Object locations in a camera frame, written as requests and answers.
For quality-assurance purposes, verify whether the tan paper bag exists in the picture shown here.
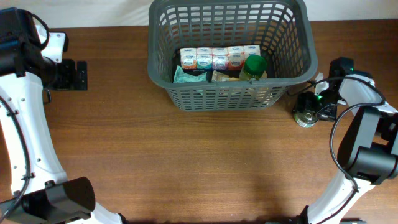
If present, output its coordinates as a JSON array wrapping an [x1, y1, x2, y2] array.
[[211, 71, 269, 99]]

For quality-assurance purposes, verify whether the white tissue pack strip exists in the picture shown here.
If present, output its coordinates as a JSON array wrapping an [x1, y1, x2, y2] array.
[[180, 45, 261, 70]]

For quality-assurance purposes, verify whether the green lid glass jar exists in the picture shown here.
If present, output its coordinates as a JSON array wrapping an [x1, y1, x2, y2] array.
[[239, 55, 268, 81]]

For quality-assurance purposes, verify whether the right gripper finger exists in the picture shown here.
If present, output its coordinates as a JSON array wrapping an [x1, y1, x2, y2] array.
[[292, 91, 319, 115], [315, 104, 337, 121]]

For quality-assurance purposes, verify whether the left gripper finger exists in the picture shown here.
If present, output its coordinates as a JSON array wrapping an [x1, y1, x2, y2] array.
[[62, 59, 76, 90], [76, 61, 88, 90]]

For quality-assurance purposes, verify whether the tin can green label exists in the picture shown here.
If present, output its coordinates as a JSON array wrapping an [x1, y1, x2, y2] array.
[[294, 111, 319, 128]]

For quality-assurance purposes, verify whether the grey plastic basket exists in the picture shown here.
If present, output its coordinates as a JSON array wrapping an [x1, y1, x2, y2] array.
[[147, 0, 318, 111]]

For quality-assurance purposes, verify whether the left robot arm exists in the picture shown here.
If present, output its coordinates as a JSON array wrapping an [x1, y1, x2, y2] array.
[[1, 7, 126, 223]]

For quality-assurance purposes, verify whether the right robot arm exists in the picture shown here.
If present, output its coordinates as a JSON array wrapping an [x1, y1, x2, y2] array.
[[291, 57, 397, 223]]

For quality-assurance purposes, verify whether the teal snack wrapper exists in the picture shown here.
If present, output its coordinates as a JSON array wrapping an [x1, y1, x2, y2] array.
[[173, 65, 207, 84]]

